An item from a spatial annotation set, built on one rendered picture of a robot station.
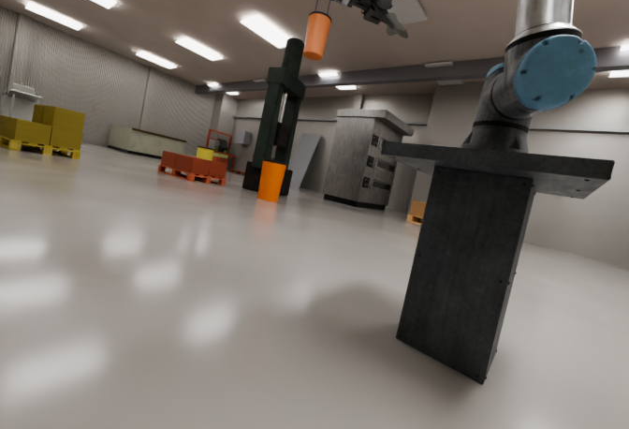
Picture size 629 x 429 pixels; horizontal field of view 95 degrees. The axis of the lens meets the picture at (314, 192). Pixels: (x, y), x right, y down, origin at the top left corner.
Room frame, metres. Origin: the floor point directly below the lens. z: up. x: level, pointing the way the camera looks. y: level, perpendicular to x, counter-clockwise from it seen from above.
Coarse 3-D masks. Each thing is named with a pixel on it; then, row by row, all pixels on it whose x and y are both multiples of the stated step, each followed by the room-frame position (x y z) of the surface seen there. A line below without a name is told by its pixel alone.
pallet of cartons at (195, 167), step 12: (168, 156) 5.15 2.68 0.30; (180, 156) 4.90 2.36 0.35; (192, 156) 4.91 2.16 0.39; (168, 168) 5.07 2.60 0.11; (180, 168) 4.86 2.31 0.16; (192, 168) 4.69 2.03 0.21; (204, 168) 4.88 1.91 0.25; (216, 168) 5.07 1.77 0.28; (192, 180) 4.70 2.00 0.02; (204, 180) 4.94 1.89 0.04
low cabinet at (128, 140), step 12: (120, 132) 10.59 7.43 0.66; (132, 132) 9.93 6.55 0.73; (144, 132) 10.17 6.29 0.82; (108, 144) 11.32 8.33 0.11; (120, 144) 10.45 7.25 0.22; (132, 144) 9.98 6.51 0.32; (144, 144) 10.27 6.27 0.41; (156, 144) 10.58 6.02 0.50; (168, 144) 10.91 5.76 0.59; (180, 144) 11.23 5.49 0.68; (156, 156) 10.67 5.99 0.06
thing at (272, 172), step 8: (264, 160) 4.16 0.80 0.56; (272, 160) 4.10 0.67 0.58; (264, 168) 4.14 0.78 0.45; (272, 168) 4.10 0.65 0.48; (280, 168) 4.14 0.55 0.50; (264, 176) 4.13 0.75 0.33; (272, 176) 4.11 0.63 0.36; (280, 176) 4.17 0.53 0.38; (264, 184) 4.13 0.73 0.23; (272, 184) 4.12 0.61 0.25; (280, 184) 4.21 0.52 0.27; (264, 192) 4.12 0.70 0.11; (272, 192) 4.14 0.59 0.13; (272, 200) 4.16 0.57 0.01
